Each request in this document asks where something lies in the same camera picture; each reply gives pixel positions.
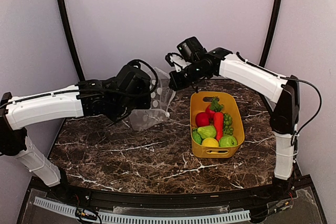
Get green toy chayote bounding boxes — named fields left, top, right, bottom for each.
left=197, top=125, right=217, bottom=139

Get black right frame post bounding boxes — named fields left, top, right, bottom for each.
left=259, top=0, right=282, bottom=67

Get black frame post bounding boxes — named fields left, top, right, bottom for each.
left=259, top=0, right=282, bottom=67
left=57, top=0, right=85, bottom=81

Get red toy radish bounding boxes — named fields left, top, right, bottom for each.
left=205, top=104, right=216, bottom=119

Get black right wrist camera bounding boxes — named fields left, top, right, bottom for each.
left=177, top=36, right=207, bottom=62

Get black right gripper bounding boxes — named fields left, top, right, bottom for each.
left=169, top=60, right=209, bottom=90

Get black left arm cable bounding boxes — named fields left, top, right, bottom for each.
left=127, top=59, right=160, bottom=96

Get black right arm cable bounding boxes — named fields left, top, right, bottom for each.
left=288, top=76, right=322, bottom=146

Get black left frame post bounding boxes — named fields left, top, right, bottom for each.
left=57, top=0, right=85, bottom=81

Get white slotted cable duct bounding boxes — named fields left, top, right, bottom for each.
left=33, top=196, right=251, bottom=224

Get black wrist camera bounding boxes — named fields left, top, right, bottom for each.
left=177, top=36, right=207, bottom=62
left=116, top=65, right=151, bottom=95

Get small right wrist webcam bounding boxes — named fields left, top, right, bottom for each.
left=165, top=52, right=188, bottom=72

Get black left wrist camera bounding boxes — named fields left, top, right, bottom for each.
left=116, top=65, right=151, bottom=95

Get yellow toy lemon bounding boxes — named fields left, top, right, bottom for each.
left=202, top=137, right=219, bottom=147

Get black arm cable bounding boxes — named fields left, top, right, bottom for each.
left=127, top=59, right=160, bottom=96
left=288, top=76, right=322, bottom=146

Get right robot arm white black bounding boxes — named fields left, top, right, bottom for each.
left=165, top=47, right=299, bottom=200

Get green toy guava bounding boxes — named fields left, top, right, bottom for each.
left=219, top=135, right=238, bottom=147

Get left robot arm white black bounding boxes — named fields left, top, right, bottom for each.
left=1, top=77, right=157, bottom=201

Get clear dotted zip top bag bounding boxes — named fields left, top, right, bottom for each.
left=127, top=67, right=176, bottom=131

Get red toy apple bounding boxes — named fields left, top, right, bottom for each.
left=195, top=112, right=210, bottom=127

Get orange toy carrot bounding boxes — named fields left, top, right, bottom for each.
left=213, top=112, right=224, bottom=141

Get yellow plastic basket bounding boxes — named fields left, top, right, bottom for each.
left=190, top=91, right=245, bottom=158

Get green toy cucumber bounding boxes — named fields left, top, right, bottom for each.
left=192, top=129, right=203, bottom=145

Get black front rail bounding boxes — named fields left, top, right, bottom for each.
left=31, top=176, right=300, bottom=209

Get green toy grapes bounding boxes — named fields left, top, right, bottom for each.
left=223, top=113, right=234, bottom=135

